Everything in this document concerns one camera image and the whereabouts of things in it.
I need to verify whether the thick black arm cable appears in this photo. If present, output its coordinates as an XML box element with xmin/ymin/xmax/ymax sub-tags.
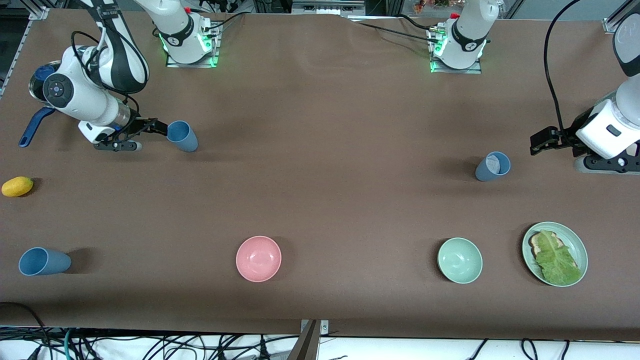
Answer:
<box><xmin>543</xmin><ymin>0</ymin><xmax>581</xmax><ymax>146</ymax></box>

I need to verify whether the yellow lemon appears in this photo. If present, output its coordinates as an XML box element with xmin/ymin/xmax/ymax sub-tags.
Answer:
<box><xmin>1</xmin><ymin>176</ymin><xmax>34</xmax><ymax>198</ymax></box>

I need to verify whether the pink bowl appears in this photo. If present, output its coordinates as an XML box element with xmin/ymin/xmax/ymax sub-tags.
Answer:
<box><xmin>235</xmin><ymin>235</ymin><xmax>282</xmax><ymax>283</ymax></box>

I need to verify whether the grey metal bracket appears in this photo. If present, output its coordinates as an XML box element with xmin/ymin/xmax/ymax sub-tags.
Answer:
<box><xmin>300</xmin><ymin>320</ymin><xmax>329</xmax><ymax>337</ymax></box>

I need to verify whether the pan with blue handle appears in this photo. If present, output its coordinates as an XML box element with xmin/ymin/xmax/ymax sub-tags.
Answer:
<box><xmin>19</xmin><ymin>61</ymin><xmax>63</xmax><ymax>149</ymax></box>

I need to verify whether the dark camera post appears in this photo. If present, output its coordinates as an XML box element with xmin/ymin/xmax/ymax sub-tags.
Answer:
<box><xmin>287</xmin><ymin>320</ymin><xmax>321</xmax><ymax>360</ymax></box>

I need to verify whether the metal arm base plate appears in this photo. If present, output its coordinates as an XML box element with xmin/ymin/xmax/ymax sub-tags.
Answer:
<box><xmin>429</xmin><ymin>25</ymin><xmax>483</xmax><ymax>75</ymax></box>
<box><xmin>166</xmin><ymin>22</ymin><xmax>221</xmax><ymax>68</ymax></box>

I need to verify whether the blue plastic cup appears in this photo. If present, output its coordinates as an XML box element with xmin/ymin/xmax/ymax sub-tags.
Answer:
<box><xmin>166</xmin><ymin>120</ymin><xmax>199</xmax><ymax>153</ymax></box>
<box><xmin>475</xmin><ymin>151</ymin><xmax>512</xmax><ymax>182</ymax></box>
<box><xmin>18</xmin><ymin>247</ymin><xmax>72</xmax><ymax>277</ymax></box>

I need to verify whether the toast bread slice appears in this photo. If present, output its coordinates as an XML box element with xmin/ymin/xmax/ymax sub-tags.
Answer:
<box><xmin>530</xmin><ymin>231</ymin><xmax>580</xmax><ymax>271</ymax></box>

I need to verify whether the mint green bowl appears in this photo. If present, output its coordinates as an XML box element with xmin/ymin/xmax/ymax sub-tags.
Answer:
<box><xmin>437</xmin><ymin>237</ymin><xmax>484</xmax><ymax>285</ymax></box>

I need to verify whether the grey power strip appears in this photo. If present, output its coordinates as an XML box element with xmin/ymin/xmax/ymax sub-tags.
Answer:
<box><xmin>291</xmin><ymin>0</ymin><xmax>367</xmax><ymax>16</ymax></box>

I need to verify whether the aluminium frame rail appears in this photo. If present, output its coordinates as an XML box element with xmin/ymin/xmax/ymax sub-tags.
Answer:
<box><xmin>602</xmin><ymin>0</ymin><xmax>640</xmax><ymax>34</ymax></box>
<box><xmin>0</xmin><ymin>6</ymin><xmax>51</xmax><ymax>98</ymax></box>

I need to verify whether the mint green plate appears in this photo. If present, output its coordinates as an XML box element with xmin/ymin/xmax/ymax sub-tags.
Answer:
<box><xmin>522</xmin><ymin>221</ymin><xmax>589</xmax><ymax>288</ymax></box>

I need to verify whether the green lettuce leaf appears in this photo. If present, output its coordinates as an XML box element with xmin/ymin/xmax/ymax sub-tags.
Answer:
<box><xmin>536</xmin><ymin>230</ymin><xmax>584</xmax><ymax>286</ymax></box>

